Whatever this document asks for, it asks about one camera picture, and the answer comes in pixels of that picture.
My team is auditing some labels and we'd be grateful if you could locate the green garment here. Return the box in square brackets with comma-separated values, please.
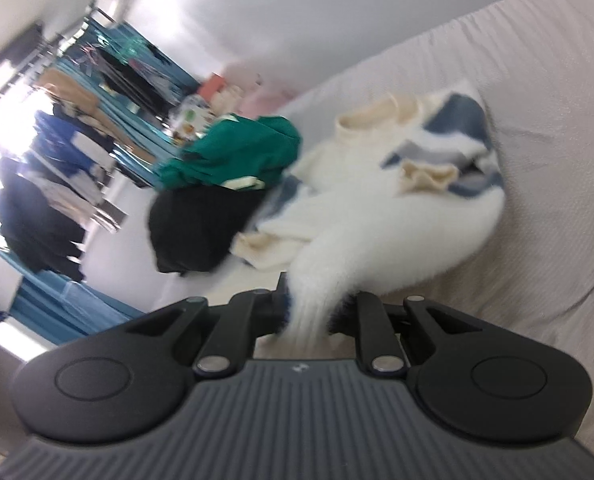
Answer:
[156, 115, 304, 193]

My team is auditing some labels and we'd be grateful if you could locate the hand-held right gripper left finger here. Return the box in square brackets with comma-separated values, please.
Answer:
[127, 272, 294, 376]

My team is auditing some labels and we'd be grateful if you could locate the black garment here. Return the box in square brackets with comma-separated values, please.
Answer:
[148, 186, 269, 277]

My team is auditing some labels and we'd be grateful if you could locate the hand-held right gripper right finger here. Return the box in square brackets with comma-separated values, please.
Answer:
[328, 290, 484, 377]

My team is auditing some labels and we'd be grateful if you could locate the clothes rack with hanging clothes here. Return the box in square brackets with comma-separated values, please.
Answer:
[0, 0, 203, 283]

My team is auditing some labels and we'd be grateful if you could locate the blue cloth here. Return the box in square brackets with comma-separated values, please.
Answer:
[9, 277, 145, 347]

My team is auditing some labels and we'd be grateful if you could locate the pink box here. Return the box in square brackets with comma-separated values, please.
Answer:
[198, 62, 280, 117]

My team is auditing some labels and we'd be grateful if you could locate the colourful printed box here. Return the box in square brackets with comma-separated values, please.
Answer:
[169, 94, 217, 145]

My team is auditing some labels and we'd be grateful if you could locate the white blue-striped sweater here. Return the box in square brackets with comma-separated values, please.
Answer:
[229, 87, 509, 348]

